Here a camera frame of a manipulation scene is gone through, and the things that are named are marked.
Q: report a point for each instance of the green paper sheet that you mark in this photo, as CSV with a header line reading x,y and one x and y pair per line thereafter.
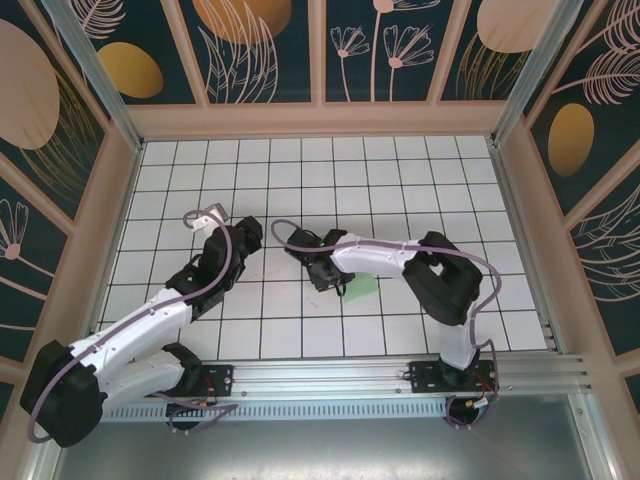
x,y
360,290

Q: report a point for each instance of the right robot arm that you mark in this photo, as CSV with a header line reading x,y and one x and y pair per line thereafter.
x,y
370,257

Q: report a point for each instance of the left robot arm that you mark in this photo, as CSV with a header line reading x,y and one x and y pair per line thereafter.
x,y
130,325

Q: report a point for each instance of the grey metal sheet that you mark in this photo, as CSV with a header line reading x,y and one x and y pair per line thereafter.
x,y
320,450

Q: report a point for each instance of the aluminium mounting rail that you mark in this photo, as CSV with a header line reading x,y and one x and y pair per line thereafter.
x,y
320,380

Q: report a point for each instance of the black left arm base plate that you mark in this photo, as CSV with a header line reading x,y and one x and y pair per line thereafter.
x,y
220,380

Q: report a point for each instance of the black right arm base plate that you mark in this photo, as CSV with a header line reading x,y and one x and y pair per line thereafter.
x,y
425,380

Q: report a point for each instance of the aluminium table side rail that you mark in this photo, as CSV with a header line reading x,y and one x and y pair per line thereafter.
x,y
91,334
511,200

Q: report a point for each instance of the aluminium frame post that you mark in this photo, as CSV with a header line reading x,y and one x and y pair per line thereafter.
x,y
92,75
537,75

